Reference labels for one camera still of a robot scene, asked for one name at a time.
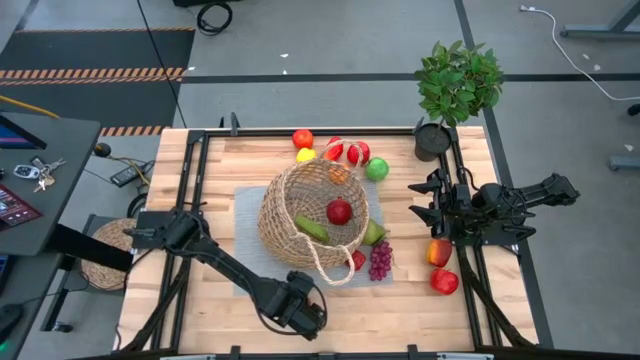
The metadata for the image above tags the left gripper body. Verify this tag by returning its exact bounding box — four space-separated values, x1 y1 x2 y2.
272 270 329 341

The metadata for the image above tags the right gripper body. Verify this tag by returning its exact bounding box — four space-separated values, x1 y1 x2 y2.
432 168 474 240

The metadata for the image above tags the green apple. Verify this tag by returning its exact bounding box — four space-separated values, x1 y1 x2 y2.
364 156 390 183

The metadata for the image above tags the green pear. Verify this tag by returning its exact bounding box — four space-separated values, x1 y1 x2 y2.
362 218 389 247

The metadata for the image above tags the woven seagrass basket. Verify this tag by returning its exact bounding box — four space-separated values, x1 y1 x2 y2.
257 138 371 287

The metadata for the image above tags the green cucumber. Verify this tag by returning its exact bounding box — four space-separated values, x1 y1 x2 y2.
293 214 332 245

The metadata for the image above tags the dark red pomegranate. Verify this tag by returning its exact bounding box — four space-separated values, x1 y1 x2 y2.
326 197 354 226

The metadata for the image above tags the orange mandarin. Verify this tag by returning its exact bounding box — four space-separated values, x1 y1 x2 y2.
328 164 351 186

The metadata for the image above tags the black plant pot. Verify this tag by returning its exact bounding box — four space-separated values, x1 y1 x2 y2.
413 122 454 163

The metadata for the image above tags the purple grape bunch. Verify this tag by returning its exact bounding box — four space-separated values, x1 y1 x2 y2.
368 240 395 282

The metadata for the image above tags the grey woven placemat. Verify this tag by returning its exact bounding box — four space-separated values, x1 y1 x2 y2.
233 180 395 297

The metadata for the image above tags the small red pepper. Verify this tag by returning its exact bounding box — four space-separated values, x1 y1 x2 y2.
323 136 345 162

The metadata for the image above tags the green artificial tree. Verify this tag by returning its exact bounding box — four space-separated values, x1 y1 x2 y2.
413 39 505 129

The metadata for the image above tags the grey desk foot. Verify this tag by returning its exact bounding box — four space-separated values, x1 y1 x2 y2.
608 155 640 172

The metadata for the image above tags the round woven mat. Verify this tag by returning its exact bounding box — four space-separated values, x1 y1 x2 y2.
79 217 139 292

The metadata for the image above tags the black power adapter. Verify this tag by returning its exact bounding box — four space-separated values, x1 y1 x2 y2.
109 160 154 189

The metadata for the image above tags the black desk support beam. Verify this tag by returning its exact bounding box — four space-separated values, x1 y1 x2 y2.
47 223 134 274

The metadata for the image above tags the grey desk leg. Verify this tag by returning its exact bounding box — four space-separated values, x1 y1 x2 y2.
559 0 640 41

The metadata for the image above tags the dark grey desk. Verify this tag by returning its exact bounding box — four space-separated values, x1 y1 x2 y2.
0 112 101 256

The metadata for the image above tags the metal key bunch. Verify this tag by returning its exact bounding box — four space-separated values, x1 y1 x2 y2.
32 157 67 194

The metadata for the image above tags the dark red tablet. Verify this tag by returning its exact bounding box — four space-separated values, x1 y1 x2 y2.
0 183 44 232

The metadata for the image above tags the laptop screen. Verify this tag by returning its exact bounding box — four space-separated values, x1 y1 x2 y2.
0 114 47 151

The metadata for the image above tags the hazard striped floor mat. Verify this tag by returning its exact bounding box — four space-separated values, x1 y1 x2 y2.
0 27 196 137

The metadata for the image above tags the white cable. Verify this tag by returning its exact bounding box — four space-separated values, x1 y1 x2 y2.
519 4 640 102

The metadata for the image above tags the black cable loop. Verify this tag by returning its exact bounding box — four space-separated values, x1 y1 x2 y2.
126 192 150 219

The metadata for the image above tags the black coiled cable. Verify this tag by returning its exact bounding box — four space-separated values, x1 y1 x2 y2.
196 2 234 37

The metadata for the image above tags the thin black cable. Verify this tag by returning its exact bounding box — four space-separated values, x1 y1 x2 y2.
136 0 187 129

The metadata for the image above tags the yellow cable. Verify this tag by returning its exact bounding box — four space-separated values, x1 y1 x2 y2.
0 94 61 120

